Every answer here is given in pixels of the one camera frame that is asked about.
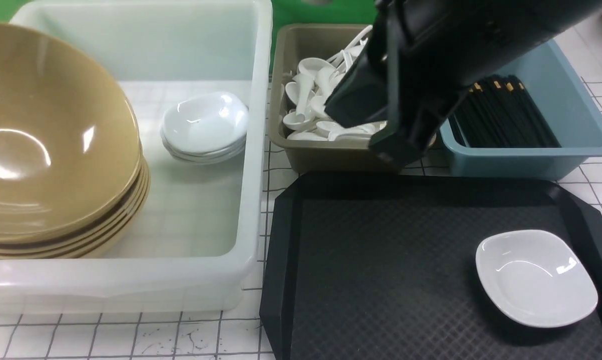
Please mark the tan noodle bowl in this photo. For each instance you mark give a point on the tan noodle bowl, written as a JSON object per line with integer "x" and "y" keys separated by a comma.
{"x": 69, "y": 140}

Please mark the white square sauce dish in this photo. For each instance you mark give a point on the white square sauce dish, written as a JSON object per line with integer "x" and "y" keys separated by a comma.
{"x": 535, "y": 279}

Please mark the bundle of black chopsticks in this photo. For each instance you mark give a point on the bundle of black chopsticks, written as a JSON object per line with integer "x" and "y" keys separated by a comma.
{"x": 499, "y": 112}

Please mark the large white plastic tub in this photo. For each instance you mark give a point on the large white plastic tub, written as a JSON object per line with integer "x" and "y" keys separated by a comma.
{"x": 195, "y": 240}

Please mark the black textured serving tray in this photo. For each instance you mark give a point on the black textured serving tray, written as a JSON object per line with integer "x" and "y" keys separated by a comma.
{"x": 381, "y": 266}

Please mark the top stacked white dish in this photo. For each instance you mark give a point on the top stacked white dish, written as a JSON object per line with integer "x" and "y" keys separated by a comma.
{"x": 206, "y": 123}

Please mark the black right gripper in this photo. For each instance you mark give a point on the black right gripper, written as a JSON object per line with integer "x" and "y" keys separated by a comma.
{"x": 422, "y": 56}

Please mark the blue plastic chopstick bin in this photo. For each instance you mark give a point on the blue plastic chopstick bin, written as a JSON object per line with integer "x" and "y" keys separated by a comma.
{"x": 570, "y": 113}

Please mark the taupe plastic spoon bin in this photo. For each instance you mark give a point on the taupe plastic spoon bin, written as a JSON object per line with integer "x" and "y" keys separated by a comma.
{"x": 295, "y": 42}

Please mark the green backdrop cloth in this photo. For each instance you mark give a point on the green backdrop cloth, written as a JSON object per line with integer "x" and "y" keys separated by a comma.
{"x": 326, "y": 12}

